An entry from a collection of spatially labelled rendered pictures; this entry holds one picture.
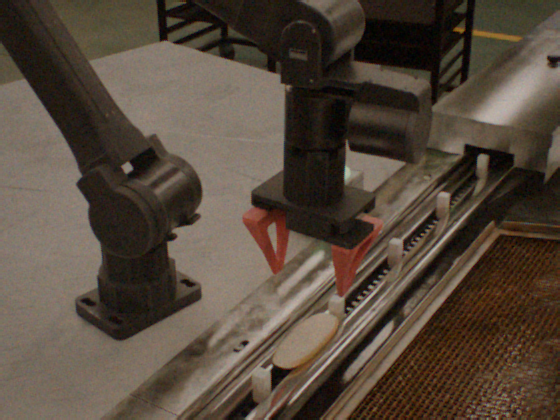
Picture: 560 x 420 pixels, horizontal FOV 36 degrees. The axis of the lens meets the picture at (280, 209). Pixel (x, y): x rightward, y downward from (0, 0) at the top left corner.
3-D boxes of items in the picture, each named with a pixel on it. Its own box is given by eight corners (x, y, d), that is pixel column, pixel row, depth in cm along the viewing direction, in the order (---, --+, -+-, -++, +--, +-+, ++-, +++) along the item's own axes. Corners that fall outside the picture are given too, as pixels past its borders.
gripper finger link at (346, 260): (347, 319, 80) (352, 230, 75) (281, 295, 83) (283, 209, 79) (380, 285, 85) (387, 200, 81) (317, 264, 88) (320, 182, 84)
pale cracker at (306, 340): (315, 312, 90) (315, 302, 89) (347, 323, 88) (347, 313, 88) (262, 362, 82) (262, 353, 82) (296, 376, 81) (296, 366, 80)
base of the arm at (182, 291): (157, 270, 103) (72, 311, 96) (152, 210, 100) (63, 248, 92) (205, 296, 98) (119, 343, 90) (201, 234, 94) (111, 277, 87)
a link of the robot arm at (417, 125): (322, -6, 77) (281, 18, 70) (448, 11, 72) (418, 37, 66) (317, 120, 82) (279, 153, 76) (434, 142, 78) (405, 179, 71)
